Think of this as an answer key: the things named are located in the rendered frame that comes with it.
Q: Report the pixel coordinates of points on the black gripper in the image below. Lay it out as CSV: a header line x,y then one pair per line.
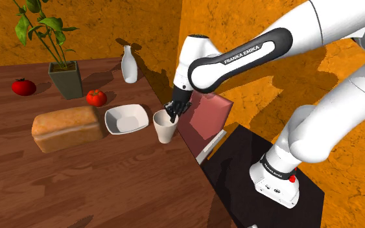
x,y
180,97

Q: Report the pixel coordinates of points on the white cup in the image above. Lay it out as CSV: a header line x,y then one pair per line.
x,y
165,128

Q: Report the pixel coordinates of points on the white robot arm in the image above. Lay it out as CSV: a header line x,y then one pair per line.
x,y
311,31

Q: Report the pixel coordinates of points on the red chair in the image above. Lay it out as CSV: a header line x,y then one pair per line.
x,y
206,121

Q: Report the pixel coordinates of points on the white square bowl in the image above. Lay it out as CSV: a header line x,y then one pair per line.
x,y
126,119

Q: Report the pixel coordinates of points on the white bottle vase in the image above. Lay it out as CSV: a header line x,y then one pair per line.
x,y
129,66

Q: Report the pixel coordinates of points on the red tomato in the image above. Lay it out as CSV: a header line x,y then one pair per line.
x,y
96,98
23,87

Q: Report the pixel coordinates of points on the brown wooden table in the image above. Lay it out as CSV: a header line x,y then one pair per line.
x,y
90,176

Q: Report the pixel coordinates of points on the black robot stand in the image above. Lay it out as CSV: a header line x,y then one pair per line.
x,y
248,186

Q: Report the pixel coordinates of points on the loaf of bread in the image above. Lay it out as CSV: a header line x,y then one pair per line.
x,y
66,128

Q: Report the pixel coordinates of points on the green plant in grey pot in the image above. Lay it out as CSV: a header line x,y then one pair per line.
x,y
65,79

